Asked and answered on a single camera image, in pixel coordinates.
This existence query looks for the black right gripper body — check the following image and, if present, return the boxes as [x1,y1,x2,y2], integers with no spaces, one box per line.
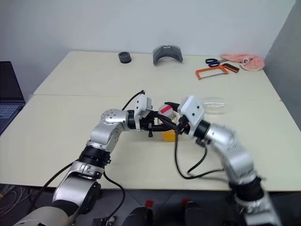
[176,116,190,136]

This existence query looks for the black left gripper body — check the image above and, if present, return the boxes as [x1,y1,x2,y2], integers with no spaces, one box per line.
[139,111,158,138]

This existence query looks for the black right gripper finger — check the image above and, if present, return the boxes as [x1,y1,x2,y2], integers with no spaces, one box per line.
[164,101,181,111]
[161,117,180,132]

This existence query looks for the clear bottle with orange drink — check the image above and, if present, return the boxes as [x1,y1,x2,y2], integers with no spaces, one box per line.
[157,105,181,142]

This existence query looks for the clear wine glass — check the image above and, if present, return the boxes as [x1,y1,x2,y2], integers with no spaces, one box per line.
[201,96,232,116]

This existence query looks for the orange hacksaw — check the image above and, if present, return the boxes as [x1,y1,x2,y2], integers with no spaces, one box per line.
[195,63,240,81]

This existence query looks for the grey curved plastic cover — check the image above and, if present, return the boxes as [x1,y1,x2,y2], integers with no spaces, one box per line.
[152,44,184,66]

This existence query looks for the black round cup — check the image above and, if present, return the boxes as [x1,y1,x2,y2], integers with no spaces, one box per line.
[118,51,133,64]

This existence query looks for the pink towel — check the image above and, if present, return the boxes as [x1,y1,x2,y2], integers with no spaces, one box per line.
[220,53,265,71]

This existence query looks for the dark rounded shape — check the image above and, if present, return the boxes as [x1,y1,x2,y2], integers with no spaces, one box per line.
[122,205,153,226]
[184,201,214,226]

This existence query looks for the small black device box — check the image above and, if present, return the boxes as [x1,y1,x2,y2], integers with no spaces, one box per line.
[92,216,118,226]

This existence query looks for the grey partition panel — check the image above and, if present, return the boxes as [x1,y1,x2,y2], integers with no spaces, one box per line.
[263,0,301,133]

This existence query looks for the dark laptop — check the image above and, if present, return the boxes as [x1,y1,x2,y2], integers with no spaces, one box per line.
[0,61,25,135]

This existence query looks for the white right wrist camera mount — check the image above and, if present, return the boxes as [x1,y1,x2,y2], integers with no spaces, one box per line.
[177,95,205,140]

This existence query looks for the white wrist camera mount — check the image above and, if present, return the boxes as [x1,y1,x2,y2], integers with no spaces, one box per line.
[135,93,154,118]
[177,95,205,140]

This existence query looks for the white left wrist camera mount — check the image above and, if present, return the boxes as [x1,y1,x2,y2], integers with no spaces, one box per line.
[135,93,154,118]

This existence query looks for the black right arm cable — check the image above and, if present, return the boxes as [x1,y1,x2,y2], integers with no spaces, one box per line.
[173,135,226,180]

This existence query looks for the blue handled scissors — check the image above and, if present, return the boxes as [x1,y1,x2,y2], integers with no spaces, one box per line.
[205,57,230,68]

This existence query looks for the white cable bundle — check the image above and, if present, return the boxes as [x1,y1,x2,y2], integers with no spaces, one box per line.
[0,185,21,214]

